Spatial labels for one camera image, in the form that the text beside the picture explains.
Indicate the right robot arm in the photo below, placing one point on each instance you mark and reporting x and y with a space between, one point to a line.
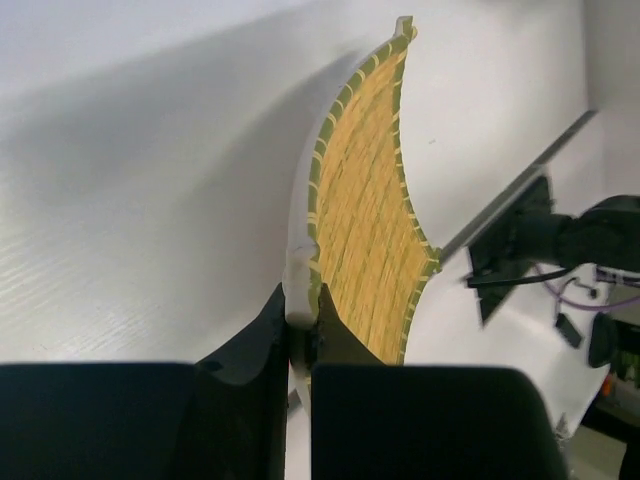
605 236

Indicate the woven bamboo mat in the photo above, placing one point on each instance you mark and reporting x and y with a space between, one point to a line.
357 260

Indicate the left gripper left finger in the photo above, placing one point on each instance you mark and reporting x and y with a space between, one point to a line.
223 417

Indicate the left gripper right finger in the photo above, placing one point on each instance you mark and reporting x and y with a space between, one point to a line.
372 421

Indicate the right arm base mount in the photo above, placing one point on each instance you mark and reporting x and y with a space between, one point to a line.
505 250

